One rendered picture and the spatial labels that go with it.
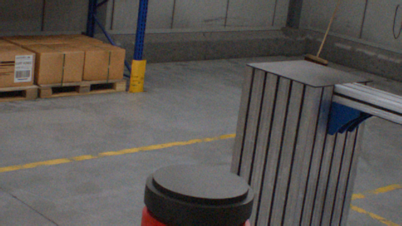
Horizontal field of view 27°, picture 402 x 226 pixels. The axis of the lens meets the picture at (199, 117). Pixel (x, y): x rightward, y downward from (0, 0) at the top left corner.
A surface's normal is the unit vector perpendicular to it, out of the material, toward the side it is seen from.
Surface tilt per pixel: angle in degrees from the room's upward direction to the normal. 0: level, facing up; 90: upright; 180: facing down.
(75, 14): 90
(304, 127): 90
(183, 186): 0
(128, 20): 89
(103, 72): 92
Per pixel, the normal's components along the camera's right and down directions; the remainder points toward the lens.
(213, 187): 0.13, -0.96
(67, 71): 0.69, 0.31
